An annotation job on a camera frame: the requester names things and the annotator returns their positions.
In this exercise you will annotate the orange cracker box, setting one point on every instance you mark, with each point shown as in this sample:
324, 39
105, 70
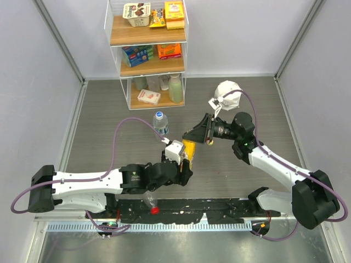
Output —
169, 51

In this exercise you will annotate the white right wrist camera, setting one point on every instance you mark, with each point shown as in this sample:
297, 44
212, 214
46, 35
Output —
216, 104

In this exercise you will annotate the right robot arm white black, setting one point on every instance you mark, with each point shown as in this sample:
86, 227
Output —
309, 198

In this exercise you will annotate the clear bottle blue white label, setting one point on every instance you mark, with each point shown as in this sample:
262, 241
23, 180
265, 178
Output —
160, 123

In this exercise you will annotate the crumpled white paper bag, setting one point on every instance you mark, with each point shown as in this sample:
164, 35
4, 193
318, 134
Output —
230, 92

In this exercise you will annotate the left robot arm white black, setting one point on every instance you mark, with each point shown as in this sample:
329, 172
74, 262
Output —
93, 192

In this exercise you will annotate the white slotted cable duct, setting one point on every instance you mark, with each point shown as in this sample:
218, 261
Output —
202, 226

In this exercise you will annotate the yellow snack packet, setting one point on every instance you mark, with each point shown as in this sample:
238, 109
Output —
157, 18

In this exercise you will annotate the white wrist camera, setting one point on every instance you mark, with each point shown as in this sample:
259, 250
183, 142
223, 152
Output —
174, 151
216, 104

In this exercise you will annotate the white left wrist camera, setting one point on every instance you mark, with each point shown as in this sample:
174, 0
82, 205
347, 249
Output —
174, 151

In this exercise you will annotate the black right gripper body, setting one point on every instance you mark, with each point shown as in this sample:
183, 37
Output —
210, 129

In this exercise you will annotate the frosted green jar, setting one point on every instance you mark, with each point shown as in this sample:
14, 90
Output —
140, 83

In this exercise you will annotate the white wire shelf rack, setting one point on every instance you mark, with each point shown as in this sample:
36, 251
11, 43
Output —
149, 42

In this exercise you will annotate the white pink soap box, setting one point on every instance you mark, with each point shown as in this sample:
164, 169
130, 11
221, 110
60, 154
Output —
149, 97

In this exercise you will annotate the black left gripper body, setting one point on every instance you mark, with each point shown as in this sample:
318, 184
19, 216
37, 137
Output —
180, 179

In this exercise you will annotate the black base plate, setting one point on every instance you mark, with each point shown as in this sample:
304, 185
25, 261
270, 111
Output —
184, 211

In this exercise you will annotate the yellow orange box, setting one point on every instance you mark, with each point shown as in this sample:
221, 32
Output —
174, 15

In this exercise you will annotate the small white cup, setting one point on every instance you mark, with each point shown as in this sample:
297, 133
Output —
163, 82

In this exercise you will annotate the yellow honey pomelo bottle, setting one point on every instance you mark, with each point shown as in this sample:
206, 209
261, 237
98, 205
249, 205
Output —
189, 151

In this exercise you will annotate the white yogurt tub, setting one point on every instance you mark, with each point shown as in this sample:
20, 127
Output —
137, 14

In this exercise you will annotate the pale green bottle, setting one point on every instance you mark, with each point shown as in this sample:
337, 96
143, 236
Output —
175, 88

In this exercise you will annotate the clear bottle red label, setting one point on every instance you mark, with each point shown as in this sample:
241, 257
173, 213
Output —
150, 200

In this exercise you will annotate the clear plastic cup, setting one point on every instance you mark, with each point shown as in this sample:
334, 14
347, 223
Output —
153, 83

